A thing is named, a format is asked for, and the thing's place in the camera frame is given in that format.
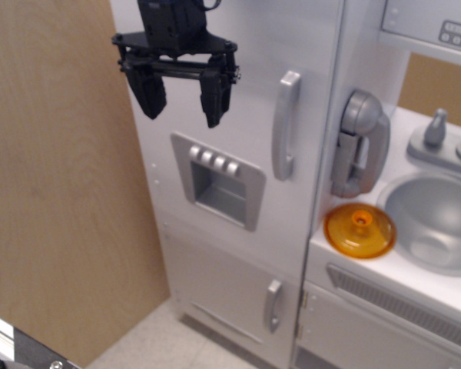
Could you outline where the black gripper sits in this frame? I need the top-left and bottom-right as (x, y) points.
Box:
(112, 1), (240, 128)

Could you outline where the white fridge door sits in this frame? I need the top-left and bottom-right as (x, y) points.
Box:
(133, 1), (345, 279)

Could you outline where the grey dispenser box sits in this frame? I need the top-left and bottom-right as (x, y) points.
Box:
(171, 133), (266, 231)

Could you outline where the grey toy telephone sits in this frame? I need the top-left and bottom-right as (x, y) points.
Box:
(331, 90), (390, 198)

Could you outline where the white toy kitchen cabinet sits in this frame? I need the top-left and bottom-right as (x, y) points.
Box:
(111, 1), (461, 368)

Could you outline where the orange transparent pot lid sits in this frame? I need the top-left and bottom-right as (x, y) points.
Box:
(323, 202), (396, 259)

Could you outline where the white lower freezer door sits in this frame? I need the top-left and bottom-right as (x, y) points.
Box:
(156, 211), (300, 368)

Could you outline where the grey toy faucet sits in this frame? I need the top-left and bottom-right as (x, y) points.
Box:
(407, 108), (461, 174)

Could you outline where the toy microwave with keypad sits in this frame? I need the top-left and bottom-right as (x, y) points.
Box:
(380, 0), (461, 65)

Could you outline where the white oven door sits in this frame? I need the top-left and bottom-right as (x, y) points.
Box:
(291, 282), (461, 368)

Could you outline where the grey toy sink basin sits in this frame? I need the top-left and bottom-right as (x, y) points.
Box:
(377, 172), (461, 277)

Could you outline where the grey oven vent panel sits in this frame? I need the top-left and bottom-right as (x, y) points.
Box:
(326, 264), (461, 348)

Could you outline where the grey fridge door handle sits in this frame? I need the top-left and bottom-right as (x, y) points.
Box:
(271, 71), (301, 181)

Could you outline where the grey freezer door handle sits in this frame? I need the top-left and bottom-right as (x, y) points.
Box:
(263, 279), (282, 334)

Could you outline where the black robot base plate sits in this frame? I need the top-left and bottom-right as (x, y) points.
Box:
(13, 327), (79, 369)

